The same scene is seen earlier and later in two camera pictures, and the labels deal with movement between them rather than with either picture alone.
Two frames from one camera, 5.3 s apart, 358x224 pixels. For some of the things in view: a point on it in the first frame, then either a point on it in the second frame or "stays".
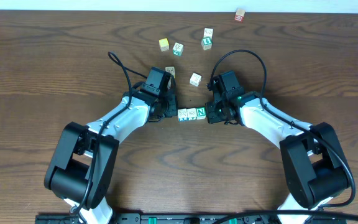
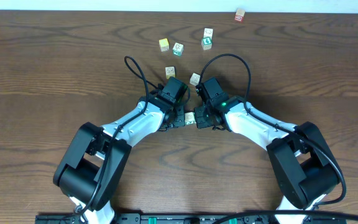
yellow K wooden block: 171,70 stays
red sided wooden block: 208,32 stays
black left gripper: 174,112 → 181,125
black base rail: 199,218 stays
